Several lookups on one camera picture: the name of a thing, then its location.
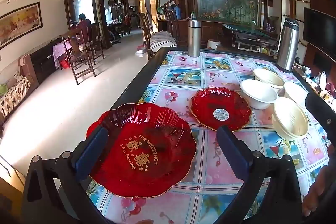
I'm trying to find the black television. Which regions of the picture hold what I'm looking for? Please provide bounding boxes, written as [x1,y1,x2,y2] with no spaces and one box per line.
[303,7,336,51]

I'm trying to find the framed wall painting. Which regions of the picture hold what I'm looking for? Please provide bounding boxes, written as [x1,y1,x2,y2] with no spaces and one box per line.
[0,2,44,50]

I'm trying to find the large steel thermos jug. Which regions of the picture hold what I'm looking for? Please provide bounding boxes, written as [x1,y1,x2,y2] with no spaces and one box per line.
[276,18,300,74]

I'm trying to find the printed plastic tablecloth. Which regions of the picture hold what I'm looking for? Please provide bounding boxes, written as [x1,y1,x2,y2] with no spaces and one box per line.
[59,47,336,224]

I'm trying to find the dark low cabinet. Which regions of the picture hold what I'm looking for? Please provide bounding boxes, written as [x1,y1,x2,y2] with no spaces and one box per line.
[30,39,66,84]

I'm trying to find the white plastic bowl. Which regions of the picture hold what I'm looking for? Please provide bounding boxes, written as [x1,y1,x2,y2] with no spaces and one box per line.
[240,79,279,110]
[283,81,309,109]

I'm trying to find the pink tablecloth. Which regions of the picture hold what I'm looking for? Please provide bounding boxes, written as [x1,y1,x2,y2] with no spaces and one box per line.
[52,39,72,69]

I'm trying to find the dark wooden chair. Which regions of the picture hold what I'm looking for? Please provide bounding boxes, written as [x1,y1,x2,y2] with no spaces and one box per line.
[60,30,96,85]
[84,22,105,60]
[136,13,155,56]

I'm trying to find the person's right hand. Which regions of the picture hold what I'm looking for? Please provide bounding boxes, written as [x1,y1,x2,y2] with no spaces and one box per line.
[301,165,336,217]

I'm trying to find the green mahjong table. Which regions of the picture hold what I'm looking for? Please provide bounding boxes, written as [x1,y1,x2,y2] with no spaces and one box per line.
[223,23,279,52]

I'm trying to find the slim steel thermos bottle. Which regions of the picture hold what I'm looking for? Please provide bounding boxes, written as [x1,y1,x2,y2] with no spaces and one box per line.
[187,20,201,58]

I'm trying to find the striped seat cushion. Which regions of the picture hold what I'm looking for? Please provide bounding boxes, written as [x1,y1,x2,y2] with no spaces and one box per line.
[149,31,177,52]

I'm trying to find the cream strainer bowl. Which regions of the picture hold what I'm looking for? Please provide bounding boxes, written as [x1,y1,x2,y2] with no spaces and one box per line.
[253,68,285,90]
[271,97,310,141]

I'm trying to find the leaf patterned cushion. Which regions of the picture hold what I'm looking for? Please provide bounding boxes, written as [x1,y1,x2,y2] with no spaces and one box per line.
[0,77,31,117]

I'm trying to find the white plastic bag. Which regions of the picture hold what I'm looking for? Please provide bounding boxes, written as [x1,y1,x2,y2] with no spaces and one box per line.
[318,71,328,88]

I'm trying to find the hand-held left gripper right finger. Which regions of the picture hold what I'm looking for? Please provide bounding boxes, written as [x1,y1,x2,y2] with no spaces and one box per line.
[217,126,302,224]

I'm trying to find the brown sofa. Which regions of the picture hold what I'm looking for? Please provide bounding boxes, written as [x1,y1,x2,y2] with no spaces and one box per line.
[0,54,40,119]

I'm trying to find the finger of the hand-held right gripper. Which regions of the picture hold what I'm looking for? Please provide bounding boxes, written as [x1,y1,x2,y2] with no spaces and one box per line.
[305,93,336,147]

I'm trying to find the red plate with white label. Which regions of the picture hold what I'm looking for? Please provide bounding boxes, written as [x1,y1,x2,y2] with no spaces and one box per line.
[190,87,252,132]

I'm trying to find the red plate with gold print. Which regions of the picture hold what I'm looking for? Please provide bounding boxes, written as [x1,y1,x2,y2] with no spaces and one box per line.
[86,103,197,198]

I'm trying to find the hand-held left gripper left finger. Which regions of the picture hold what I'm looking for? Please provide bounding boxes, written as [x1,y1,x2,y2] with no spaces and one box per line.
[21,126,109,224]

